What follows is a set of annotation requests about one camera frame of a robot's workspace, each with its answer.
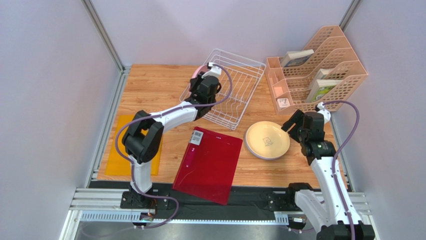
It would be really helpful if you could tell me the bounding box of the pink plate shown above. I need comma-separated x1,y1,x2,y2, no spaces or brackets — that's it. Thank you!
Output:
191,64,209,79

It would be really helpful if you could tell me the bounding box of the yellow plate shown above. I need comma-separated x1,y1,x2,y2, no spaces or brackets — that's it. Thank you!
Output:
244,121,291,160

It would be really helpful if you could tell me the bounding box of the purple plate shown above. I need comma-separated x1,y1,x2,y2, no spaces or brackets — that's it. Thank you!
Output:
244,133,291,160

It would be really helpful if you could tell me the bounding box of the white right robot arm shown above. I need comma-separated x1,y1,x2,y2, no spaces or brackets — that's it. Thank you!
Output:
282,109,376,240

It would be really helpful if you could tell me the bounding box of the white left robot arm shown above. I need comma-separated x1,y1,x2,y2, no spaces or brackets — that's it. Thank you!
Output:
119,67,222,197

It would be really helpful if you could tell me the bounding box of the green book in rack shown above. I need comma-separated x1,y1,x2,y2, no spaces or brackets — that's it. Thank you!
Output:
305,79,343,103

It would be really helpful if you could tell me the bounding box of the pink file rack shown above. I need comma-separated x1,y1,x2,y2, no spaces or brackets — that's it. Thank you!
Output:
283,25,368,113

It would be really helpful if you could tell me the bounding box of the upper book in rack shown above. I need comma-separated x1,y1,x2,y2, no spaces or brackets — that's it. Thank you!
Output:
280,49,315,68

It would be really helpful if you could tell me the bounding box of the middle white book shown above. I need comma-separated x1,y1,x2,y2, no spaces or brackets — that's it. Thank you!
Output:
308,68,334,89

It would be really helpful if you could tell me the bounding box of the red folder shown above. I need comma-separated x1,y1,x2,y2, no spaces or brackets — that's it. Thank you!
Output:
172,127,243,206

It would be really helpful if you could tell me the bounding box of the orange folder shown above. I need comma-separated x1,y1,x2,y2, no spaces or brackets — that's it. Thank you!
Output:
105,115,163,176

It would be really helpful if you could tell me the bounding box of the black base mat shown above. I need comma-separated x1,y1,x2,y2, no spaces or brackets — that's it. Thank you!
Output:
90,181,312,221

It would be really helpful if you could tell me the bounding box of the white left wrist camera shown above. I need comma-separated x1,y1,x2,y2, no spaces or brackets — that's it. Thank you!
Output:
201,62,222,79

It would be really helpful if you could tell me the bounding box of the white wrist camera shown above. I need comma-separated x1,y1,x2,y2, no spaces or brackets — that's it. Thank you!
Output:
201,62,222,79
315,102,331,125

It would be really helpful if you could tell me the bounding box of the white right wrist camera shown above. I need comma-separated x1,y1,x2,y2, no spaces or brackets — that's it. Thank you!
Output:
315,102,331,125

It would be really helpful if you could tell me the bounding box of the white wire dish rack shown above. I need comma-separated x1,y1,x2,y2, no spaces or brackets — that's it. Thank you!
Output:
178,48,267,131

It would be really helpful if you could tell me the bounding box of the left aluminium corner post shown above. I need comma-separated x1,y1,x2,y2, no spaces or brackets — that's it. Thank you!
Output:
81,0,126,73

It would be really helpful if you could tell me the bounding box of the aluminium corner post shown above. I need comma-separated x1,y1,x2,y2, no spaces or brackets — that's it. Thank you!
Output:
81,0,126,73
339,0,363,32

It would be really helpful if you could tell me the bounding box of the right aluminium corner post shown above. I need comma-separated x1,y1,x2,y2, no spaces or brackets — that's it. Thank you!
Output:
339,0,363,32

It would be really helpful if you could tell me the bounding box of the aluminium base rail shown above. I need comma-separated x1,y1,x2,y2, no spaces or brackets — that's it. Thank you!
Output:
59,187,380,240

